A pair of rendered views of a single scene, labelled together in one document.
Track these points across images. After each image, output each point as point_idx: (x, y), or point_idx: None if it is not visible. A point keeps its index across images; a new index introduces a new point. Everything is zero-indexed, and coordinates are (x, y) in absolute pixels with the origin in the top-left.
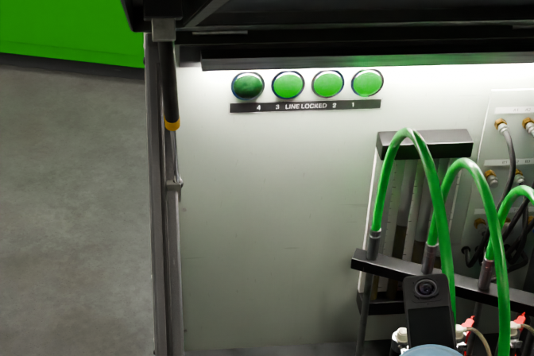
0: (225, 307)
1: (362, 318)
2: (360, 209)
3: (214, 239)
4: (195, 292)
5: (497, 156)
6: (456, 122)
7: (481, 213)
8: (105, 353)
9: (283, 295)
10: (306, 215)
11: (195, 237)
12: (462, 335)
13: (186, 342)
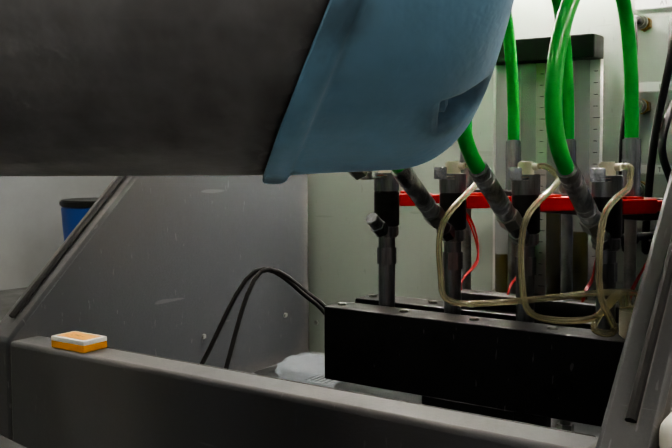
0: (353, 294)
1: (462, 287)
2: (488, 159)
3: (341, 192)
4: (326, 266)
5: (651, 76)
6: (589, 28)
7: (643, 172)
8: None
9: (411, 285)
10: (429, 165)
11: (325, 187)
12: (456, 172)
13: (317, 340)
